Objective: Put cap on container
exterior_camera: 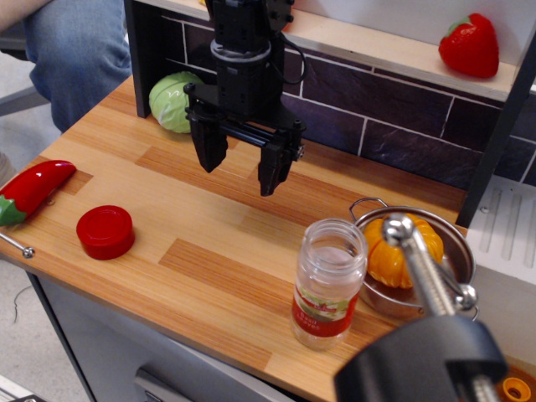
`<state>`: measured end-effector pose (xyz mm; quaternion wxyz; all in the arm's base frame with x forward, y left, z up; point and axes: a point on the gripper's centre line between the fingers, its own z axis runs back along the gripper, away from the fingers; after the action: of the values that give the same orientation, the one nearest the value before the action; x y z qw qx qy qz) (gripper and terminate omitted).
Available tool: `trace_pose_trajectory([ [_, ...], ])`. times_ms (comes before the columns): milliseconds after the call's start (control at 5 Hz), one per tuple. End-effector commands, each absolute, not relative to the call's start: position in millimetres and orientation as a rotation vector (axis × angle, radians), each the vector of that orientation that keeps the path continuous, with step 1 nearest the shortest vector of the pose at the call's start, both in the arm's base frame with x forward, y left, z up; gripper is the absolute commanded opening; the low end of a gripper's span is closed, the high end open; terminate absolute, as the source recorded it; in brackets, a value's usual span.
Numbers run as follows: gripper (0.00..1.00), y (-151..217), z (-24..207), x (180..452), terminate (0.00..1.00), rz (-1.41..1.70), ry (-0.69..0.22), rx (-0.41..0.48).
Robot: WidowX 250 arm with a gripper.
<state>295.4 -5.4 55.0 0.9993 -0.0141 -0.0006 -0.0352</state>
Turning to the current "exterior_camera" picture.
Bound white toy sink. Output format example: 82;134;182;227
467;176;535;285

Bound orange toy pumpkin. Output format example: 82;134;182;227
363;214;444;289

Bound red toy strawberry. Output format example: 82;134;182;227
439;13;499;79

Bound green toy cabbage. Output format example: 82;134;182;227
149;71;203;134

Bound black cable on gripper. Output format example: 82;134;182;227
271;33;307;86

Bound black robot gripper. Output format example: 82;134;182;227
184;39;306;197

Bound red toy chili pepper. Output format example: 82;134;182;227
1;160;76;226

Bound steel clamp rod left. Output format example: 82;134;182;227
0;233;35;260

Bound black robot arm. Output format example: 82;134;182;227
184;1;306;197

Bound person's blue jeans leg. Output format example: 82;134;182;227
23;1;131;132

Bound red round cap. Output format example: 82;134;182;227
76;205;135;260

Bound wooden back shelf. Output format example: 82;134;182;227
125;1;535;226

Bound black metal clamp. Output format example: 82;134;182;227
334;214;508;401

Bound clear plastic spice jar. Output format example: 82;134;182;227
291;219;369;350

